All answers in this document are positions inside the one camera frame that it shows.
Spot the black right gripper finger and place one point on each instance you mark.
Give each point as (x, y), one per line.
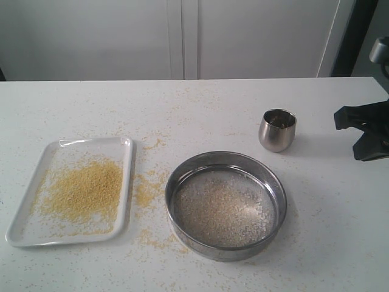
(370, 117)
(370, 148)

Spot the stainless steel cup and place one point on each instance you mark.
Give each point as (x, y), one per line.
(277, 130)

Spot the round stainless steel sieve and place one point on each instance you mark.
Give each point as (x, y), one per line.
(225, 165)

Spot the white coarse grain pile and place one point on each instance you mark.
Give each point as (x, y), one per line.
(225, 212)

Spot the yellow millet pile on tray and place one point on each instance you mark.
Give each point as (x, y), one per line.
(85, 194)

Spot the white square plastic tray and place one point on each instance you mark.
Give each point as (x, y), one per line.
(28, 230)

